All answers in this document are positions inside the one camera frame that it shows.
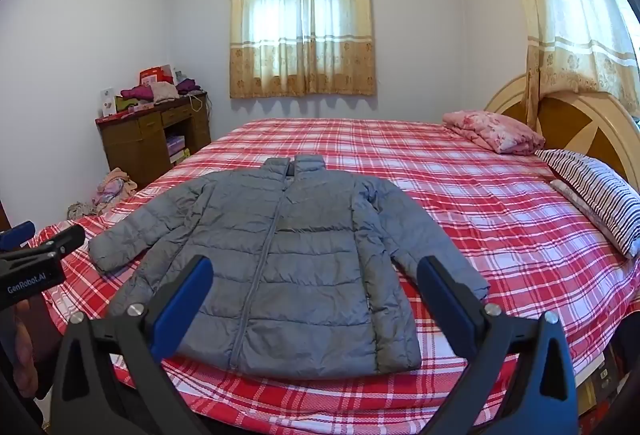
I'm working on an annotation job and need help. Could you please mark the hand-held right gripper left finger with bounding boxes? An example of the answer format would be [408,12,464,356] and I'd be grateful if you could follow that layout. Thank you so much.
[49,255,216,435]

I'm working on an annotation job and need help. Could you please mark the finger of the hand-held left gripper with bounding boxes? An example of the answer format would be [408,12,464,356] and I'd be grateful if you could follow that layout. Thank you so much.
[0,221,37,252]
[0,225,87,272]

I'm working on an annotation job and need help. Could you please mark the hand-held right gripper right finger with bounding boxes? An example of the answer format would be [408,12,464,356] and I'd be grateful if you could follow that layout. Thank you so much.
[416,255,581,435]

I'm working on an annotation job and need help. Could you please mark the grey puffer jacket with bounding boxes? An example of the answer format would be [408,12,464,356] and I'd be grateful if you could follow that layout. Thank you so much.
[87,155,491,378]

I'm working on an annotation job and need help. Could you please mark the pile of pastel clothes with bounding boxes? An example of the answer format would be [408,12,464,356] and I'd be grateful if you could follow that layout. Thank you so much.
[92,167,138,216]

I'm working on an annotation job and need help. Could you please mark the magenta folded clothes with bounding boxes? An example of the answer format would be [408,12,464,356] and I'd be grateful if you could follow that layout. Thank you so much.
[120,85,155,102]

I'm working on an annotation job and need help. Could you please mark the pale pink folded clothes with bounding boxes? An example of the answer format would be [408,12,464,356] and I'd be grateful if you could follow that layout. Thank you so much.
[150,81,180,104]

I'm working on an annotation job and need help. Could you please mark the person's left hand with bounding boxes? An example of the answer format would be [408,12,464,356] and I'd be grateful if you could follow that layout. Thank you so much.
[10,302,40,398]

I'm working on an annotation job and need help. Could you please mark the grey floral bag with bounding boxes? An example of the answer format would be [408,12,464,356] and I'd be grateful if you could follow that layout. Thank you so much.
[67,201,101,220]

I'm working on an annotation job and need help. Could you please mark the brown wooden desk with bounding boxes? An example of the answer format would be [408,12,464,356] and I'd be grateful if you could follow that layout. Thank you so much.
[95,91,212,190]

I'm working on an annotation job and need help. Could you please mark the bed with red plaid sheet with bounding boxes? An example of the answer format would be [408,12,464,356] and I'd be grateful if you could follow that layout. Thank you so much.
[25,117,640,435]

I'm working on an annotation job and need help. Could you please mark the beige floral pillow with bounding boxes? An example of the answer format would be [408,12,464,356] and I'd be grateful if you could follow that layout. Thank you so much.
[549,179,608,231]

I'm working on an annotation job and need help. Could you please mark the cardboard box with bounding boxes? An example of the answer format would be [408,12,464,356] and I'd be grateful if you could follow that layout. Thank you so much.
[575,345,626,416]

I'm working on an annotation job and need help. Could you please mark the pink floral pillow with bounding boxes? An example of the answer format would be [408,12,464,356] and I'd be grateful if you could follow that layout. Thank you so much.
[441,110,547,156]

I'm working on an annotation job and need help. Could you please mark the striped pillow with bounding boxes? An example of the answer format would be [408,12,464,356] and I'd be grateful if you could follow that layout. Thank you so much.
[535,149,640,260]

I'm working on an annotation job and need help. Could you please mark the wooden bed headboard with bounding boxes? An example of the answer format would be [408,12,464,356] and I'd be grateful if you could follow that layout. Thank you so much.
[484,74,640,186]

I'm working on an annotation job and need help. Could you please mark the beige window curtain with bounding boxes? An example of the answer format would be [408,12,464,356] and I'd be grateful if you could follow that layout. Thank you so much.
[229,0,377,100]

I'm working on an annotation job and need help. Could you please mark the long beige curtain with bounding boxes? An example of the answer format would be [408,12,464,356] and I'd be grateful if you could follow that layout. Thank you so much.
[500,0,640,130]

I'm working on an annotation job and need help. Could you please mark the white cable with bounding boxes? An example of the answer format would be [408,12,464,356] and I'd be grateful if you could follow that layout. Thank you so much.
[188,93,213,116]

